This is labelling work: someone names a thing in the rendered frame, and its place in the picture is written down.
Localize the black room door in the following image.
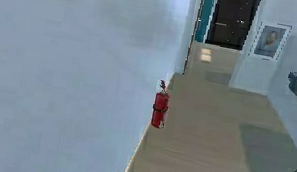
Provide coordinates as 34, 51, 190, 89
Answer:
205, 0, 263, 54

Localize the red fire extinguisher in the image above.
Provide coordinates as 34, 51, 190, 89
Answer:
148, 78, 174, 130

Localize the white framed portrait picture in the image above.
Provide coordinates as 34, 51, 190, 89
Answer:
248, 19, 293, 64

